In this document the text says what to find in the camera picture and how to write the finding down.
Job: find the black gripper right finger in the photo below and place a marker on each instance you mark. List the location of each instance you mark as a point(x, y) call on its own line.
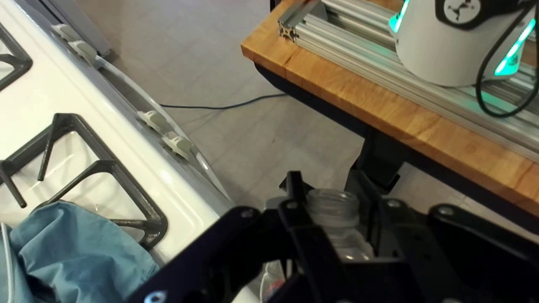
point(401, 237)

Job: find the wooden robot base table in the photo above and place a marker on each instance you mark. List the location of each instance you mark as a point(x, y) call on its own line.
point(475, 165)

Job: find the white gas stove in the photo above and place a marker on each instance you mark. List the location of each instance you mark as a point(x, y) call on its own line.
point(45, 69)

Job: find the clear plastic water bottle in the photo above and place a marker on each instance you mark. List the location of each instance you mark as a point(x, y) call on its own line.
point(337, 214)

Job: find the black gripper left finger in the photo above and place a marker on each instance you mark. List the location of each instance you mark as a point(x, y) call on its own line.
point(320, 274)

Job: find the blue cloth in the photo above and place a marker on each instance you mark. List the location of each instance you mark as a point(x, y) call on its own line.
point(62, 252)

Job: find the black left stove grate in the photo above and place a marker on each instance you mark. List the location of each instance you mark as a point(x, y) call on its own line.
point(153, 222)

